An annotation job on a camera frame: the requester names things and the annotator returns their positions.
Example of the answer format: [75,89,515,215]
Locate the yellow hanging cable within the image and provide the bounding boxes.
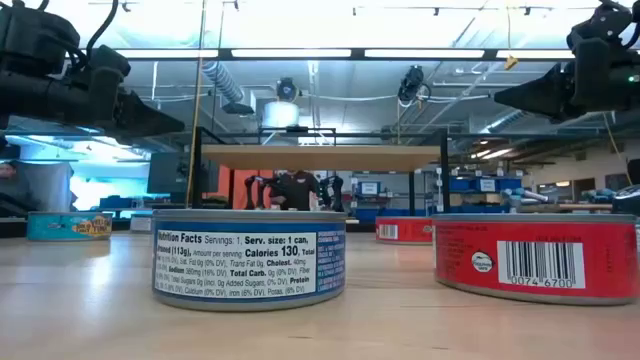
[601,112,634,187]
[184,0,207,209]

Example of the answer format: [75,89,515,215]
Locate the red label seafood can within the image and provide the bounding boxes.
[432,213,640,307]
[374,215,435,246]

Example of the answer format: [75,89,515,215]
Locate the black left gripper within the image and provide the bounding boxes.
[89,43,186,140]

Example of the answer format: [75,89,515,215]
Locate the silver flexible duct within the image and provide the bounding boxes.
[201,60,246,104]

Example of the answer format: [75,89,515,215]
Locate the dark monitor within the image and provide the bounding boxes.
[147,151,221,196]

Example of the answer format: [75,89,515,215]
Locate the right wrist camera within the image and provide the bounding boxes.
[571,37,610,110]

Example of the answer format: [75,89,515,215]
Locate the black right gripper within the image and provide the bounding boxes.
[494,47,640,122]

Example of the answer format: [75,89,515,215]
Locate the black aluminium table frame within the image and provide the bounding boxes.
[0,215,377,239]

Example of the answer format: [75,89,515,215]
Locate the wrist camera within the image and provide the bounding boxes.
[88,66,125,127]
[571,37,610,110]

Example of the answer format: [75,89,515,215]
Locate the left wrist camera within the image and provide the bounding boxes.
[88,66,125,127]

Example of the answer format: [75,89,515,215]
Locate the black background machine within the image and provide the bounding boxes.
[612,158,640,217]

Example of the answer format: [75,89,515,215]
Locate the blue label tuna can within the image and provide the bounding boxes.
[128,213,154,234]
[151,208,348,313]

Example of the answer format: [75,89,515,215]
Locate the person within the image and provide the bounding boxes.
[272,168,324,212]

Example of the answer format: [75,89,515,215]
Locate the orange wall panel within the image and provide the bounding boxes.
[218,167,275,210]

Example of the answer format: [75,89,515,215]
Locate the rack with blue bins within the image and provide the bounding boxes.
[349,169,526,221]

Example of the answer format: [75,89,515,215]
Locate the white cylinder lamp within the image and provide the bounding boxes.
[262,101,301,129]

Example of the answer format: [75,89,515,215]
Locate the grey curtain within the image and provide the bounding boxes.
[0,159,76,214]

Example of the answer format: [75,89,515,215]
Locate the wooden shelf black metal frame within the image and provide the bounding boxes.
[191,126,453,217]

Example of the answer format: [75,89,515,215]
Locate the teal label tuna can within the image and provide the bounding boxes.
[26,210,114,243]

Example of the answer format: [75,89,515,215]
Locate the overhead LED light bar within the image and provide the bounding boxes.
[79,47,576,62]

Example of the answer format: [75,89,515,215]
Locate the black ceiling camera device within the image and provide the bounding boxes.
[275,77,301,103]
[397,64,426,104]

